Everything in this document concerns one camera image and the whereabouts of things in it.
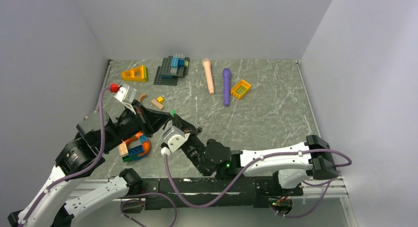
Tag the orange yellow triangular block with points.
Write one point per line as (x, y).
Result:
(137, 74)

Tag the beige toy brick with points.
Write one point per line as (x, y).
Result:
(123, 150)

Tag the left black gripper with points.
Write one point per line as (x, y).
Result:
(154, 120)

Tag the black base bar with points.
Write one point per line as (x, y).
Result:
(258, 192)

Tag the wooden arch block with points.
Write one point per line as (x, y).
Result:
(142, 97)

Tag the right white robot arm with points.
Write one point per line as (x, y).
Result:
(289, 165)

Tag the pink toy microphone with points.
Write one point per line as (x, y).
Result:
(207, 69)

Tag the yellow grid brick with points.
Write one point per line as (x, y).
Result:
(240, 89)

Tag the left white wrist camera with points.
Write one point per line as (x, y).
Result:
(125, 94)

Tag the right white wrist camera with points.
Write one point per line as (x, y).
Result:
(173, 139)

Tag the grey blue brick stack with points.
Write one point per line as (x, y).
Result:
(172, 69)

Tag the wooden rectangular block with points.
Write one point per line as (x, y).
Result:
(156, 103)

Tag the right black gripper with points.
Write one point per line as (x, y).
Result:
(187, 127)

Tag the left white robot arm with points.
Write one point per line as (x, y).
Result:
(97, 135)

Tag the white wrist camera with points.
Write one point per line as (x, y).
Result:
(173, 139)
(125, 94)

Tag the orange curved track piece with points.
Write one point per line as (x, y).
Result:
(136, 140)

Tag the purple toy microphone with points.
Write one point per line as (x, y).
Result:
(226, 74)

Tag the blue toy brick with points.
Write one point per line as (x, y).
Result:
(135, 151)

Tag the green toy brick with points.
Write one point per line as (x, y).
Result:
(127, 159)

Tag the small yellow cube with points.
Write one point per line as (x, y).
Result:
(160, 100)

